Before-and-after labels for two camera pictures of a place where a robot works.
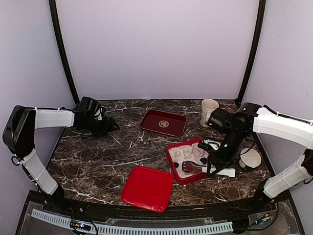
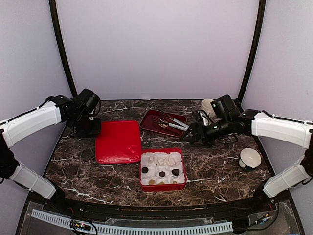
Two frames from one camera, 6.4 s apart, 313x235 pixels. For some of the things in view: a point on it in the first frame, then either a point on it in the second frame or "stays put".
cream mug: (208, 106) stays put
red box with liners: (188, 160) to (162, 169)
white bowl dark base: (250, 159) stays put
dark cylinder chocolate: (203, 160) to (175, 172)
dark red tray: (168, 123) stays put
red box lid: (148, 188) to (119, 142)
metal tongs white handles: (188, 167) to (170, 122)
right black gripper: (218, 161) to (195, 129)
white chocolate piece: (196, 152) to (171, 161)
